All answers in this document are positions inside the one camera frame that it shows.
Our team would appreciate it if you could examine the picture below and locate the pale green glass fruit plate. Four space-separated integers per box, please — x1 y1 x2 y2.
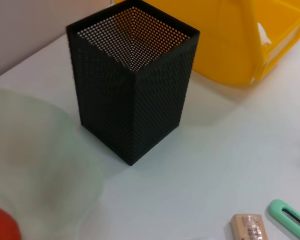
0 87 105 240

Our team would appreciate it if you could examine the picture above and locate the green utility knife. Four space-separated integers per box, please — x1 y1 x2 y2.
268 199 300 232

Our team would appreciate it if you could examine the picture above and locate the black mesh pen holder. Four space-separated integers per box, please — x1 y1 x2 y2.
66 0 201 167

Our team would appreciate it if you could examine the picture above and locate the red-orange fruit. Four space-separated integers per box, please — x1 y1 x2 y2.
0 202 23 240

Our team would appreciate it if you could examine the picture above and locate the yellow plastic bin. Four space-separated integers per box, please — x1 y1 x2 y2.
114 0 300 87

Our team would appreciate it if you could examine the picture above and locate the tan eraser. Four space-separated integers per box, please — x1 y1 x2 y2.
230 213 268 240

